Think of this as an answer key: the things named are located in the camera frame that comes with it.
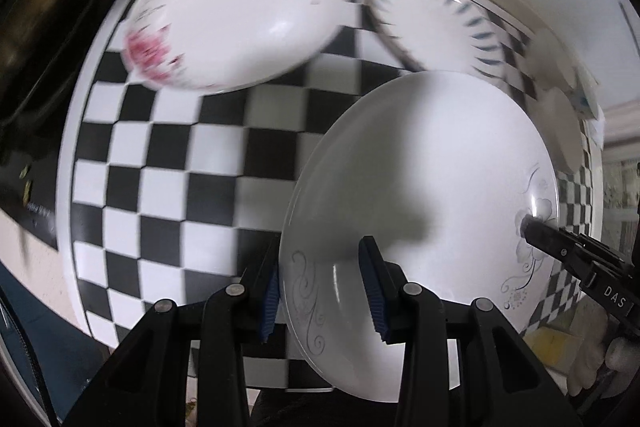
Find plain white bowl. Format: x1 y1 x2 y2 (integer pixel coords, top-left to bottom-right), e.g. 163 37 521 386
529 88 582 174

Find white plate grey floral pattern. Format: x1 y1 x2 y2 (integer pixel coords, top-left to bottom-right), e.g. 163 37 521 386
280 72 559 402

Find white plate blue stripes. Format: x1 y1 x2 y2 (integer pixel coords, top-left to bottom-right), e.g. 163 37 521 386
367 0 506 83

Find white plate red flower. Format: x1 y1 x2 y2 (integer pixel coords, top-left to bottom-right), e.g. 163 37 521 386
122 0 344 94

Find black white checkered mat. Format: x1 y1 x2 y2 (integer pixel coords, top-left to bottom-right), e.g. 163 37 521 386
55 0 603 396

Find white bowl at mat edge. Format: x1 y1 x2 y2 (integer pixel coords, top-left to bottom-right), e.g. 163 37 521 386
525 28 577 91

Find black cable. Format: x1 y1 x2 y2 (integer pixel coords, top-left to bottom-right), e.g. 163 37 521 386
0 290 57 427

